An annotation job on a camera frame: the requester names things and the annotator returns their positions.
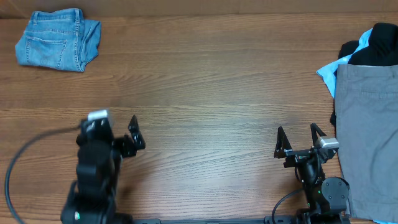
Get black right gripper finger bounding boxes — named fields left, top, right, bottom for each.
left=310, top=123, right=326, bottom=145
left=274, top=126, right=293, bottom=159

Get blue denim jeans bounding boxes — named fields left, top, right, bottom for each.
left=15, top=8, right=101, bottom=72

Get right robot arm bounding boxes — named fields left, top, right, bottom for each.
left=271, top=123, right=350, bottom=224

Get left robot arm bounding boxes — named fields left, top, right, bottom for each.
left=60, top=115, right=146, bottom=224

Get light blue cloth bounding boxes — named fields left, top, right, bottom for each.
left=316, top=29, right=372, bottom=98

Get grey shorts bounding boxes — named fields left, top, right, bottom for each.
left=335, top=65, right=397, bottom=223

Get black garment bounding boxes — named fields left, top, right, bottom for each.
left=338, top=23, right=397, bottom=66

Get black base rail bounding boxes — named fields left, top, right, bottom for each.
left=124, top=215, right=351, bottom=224

